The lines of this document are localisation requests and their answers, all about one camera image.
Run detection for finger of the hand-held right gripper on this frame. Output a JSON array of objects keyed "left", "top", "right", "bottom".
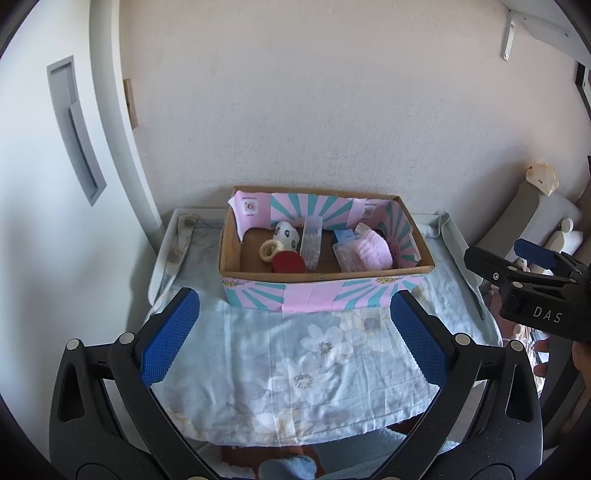
[
  {"left": 464, "top": 246, "right": 520, "bottom": 289},
  {"left": 514, "top": 239, "right": 561, "bottom": 271}
]

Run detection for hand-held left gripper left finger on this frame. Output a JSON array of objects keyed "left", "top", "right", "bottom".
[{"left": 48, "top": 287, "right": 222, "bottom": 480}]

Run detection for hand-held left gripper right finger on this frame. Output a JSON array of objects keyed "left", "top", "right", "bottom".
[{"left": 369, "top": 292, "right": 544, "bottom": 480}]

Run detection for pink fluffy cloth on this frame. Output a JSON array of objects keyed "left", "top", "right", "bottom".
[{"left": 353, "top": 231, "right": 393, "bottom": 271}]

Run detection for pink papered cardboard box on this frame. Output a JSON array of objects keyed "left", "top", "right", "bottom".
[{"left": 218, "top": 186, "right": 436, "bottom": 315}]

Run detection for white blue labelled packet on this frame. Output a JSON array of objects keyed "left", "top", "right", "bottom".
[{"left": 333, "top": 229, "right": 365, "bottom": 273}]

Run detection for cream scrunchie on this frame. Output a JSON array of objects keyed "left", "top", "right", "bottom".
[{"left": 259, "top": 240, "right": 284, "bottom": 263}]

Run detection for red lidded round tin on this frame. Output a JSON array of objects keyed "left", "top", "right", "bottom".
[{"left": 271, "top": 251, "right": 305, "bottom": 274}]

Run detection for person's right hand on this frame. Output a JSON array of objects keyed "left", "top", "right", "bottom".
[{"left": 532, "top": 339, "right": 551, "bottom": 377}]

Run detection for grey cushion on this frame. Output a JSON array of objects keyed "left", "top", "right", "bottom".
[{"left": 475, "top": 182, "right": 583, "bottom": 260}]

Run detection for floral light blue cloth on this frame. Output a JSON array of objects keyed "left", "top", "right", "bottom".
[{"left": 148, "top": 212, "right": 504, "bottom": 446}]

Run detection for white patterned ball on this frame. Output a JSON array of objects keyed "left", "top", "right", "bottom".
[{"left": 274, "top": 222, "right": 301, "bottom": 252}]

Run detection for blue fluffy slipper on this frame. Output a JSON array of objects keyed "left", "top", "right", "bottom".
[{"left": 259, "top": 455, "right": 317, "bottom": 480}]

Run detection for small brown wooden piece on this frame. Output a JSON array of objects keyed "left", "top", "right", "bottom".
[{"left": 122, "top": 78, "right": 140, "bottom": 130}]

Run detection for white door frame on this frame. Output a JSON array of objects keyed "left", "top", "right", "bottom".
[{"left": 90, "top": 0, "right": 163, "bottom": 232}]

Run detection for white shelf bracket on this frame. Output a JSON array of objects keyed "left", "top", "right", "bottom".
[{"left": 502, "top": 11, "right": 532, "bottom": 61}]

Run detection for grey recessed door handle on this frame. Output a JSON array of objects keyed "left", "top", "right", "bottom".
[{"left": 46, "top": 55, "right": 108, "bottom": 207}]

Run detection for white wall shelf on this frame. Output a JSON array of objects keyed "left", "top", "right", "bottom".
[{"left": 503, "top": 0, "right": 591, "bottom": 65}]

